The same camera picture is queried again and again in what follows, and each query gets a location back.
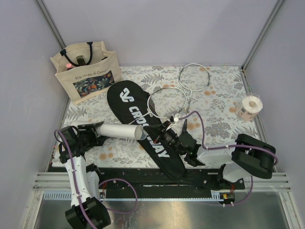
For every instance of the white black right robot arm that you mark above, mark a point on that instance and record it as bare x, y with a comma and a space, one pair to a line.
246, 156

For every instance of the white shuttlecock tube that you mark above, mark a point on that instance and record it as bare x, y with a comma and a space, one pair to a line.
135, 132

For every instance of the aluminium frame post left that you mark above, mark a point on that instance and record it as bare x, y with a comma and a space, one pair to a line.
50, 22

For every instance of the pink capped bottle in tote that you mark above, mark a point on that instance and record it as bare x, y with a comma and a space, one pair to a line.
69, 66

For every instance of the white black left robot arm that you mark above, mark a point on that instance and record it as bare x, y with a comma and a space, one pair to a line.
87, 211

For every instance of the wrapped toilet paper roll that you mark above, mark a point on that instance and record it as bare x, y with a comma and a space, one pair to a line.
249, 108

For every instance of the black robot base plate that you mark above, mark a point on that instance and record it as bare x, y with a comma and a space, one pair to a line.
152, 183

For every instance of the dark bottle in tote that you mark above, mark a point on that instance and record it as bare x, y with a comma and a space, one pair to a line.
80, 60

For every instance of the beige floral tote bag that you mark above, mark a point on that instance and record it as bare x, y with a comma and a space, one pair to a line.
84, 82

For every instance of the black Crossway racket bag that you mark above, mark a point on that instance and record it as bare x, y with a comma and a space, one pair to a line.
128, 102

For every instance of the aluminium frame post right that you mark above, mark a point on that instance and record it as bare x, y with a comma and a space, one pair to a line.
272, 16

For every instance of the aluminium frame post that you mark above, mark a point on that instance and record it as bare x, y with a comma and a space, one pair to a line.
50, 22
272, 16

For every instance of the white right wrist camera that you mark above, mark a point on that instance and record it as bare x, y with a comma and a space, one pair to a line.
173, 121

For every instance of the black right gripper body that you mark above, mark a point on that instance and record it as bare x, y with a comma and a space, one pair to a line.
169, 138

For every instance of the aluminium frame rail front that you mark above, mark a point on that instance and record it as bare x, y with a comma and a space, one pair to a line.
57, 185

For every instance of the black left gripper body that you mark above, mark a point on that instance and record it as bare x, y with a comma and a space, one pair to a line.
88, 138

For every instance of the white racket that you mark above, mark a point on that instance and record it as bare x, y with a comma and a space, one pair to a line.
193, 77
164, 103

